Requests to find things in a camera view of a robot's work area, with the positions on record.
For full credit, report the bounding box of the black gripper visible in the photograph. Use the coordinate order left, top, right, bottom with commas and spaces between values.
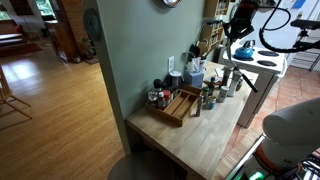
222, 0, 261, 43

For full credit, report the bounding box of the black cooking spoon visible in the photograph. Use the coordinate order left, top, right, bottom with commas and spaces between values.
188, 44, 200, 60

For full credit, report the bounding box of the dark wooden spoon rest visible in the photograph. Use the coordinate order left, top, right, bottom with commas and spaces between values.
203, 79, 223, 89

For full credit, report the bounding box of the blue kettle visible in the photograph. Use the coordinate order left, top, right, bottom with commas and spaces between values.
233, 39, 256, 62

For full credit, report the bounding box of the black stove burner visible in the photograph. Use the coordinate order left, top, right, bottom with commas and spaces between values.
258, 49, 280, 58
256, 59, 278, 68

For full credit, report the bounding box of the steel pepper grinder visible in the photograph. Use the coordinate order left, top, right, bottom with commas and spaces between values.
221, 66, 233, 88

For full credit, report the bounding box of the white utensil crock orange print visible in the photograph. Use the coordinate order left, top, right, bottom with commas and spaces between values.
191, 56, 208, 73

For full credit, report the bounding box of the black lid jar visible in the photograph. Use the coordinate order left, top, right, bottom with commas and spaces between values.
235, 78, 244, 92

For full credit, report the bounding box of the glass steel salt grinder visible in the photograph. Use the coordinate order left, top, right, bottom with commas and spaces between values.
227, 70, 244, 98

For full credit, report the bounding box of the white kitchen stove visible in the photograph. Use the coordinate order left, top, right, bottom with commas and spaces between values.
218, 43, 288, 129

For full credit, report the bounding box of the small dark sauce bottle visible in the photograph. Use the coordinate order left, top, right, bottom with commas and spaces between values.
208, 76, 216, 96

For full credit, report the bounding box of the blue tissue box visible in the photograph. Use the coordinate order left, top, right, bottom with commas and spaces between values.
183, 61, 205, 88

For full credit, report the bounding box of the white slatted cabinet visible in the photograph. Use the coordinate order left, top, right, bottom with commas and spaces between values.
288, 49, 320, 73

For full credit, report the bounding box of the green cap spice bottle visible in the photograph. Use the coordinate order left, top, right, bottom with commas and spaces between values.
201, 86, 210, 104

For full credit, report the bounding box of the blue label glass jar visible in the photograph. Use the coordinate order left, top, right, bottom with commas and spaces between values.
206, 95, 217, 110

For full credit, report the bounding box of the black canister white lid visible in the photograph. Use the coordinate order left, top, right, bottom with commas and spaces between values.
168, 70, 184, 91

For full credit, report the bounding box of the slim steel cylinder mill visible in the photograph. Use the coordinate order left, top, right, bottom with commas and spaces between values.
195, 94, 204, 118

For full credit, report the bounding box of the small spice jar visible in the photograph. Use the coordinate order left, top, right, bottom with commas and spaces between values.
162, 89, 173, 106

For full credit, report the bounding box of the black cap spice bottle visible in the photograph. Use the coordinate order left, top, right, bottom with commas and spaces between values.
152, 78, 163, 93

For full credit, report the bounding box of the wooden cutlery tray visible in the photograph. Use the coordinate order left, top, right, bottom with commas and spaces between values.
144, 84, 203, 128

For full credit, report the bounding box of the clear glass spice bottle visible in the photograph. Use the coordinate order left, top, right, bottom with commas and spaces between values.
147, 88, 159, 107

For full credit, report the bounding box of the tall wooden cabinet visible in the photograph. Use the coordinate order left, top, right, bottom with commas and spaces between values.
44, 0, 84, 64

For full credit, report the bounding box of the living room window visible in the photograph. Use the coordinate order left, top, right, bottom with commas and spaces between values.
34, 0, 56, 18

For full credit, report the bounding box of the red floor rug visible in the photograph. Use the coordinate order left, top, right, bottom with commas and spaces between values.
0, 42, 43, 58

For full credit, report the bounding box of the sofa with red cushion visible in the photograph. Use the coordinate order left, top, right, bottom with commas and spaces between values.
0, 19, 26, 48

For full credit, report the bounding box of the wooden spindle chair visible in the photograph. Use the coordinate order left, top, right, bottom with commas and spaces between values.
0, 64, 33, 121

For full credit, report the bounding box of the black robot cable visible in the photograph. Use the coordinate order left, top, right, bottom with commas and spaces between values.
259, 0, 320, 54

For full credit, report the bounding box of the wooden wall shelf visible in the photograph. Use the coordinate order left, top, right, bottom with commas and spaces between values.
201, 0, 231, 54

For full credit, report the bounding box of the round wall clock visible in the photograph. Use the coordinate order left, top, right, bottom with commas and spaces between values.
161, 0, 183, 9

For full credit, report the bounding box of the white wall outlet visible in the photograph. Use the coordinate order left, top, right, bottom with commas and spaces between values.
167, 55, 175, 73

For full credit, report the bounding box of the metal robot stand frame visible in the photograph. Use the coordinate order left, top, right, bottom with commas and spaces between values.
225, 133, 320, 180

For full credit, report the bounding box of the round dark wall plate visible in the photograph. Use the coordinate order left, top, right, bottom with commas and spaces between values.
82, 8, 102, 43

